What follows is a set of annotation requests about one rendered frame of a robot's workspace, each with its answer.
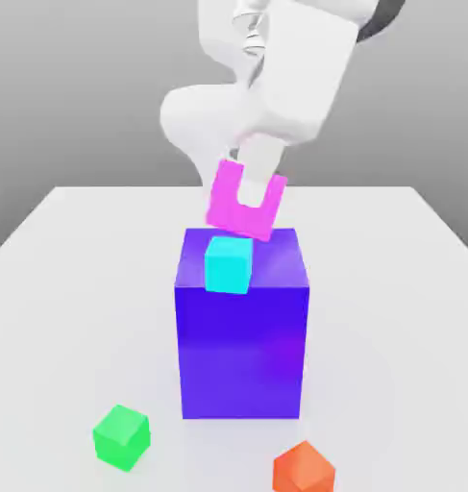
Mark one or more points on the small magenta cube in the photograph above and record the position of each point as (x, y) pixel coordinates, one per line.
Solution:
(226, 215)

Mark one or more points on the small orange cube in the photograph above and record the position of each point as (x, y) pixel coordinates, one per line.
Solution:
(303, 469)

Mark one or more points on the small cyan cube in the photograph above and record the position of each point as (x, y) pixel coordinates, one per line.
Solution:
(228, 265)

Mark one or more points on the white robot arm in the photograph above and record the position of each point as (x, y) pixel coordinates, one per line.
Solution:
(202, 115)

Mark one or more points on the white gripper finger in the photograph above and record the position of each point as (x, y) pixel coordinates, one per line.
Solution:
(259, 165)

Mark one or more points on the large blue box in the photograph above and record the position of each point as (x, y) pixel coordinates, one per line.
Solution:
(241, 353)

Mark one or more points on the small green cube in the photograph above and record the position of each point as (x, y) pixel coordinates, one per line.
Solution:
(120, 438)

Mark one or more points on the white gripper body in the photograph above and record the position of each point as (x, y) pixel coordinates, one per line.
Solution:
(302, 73)

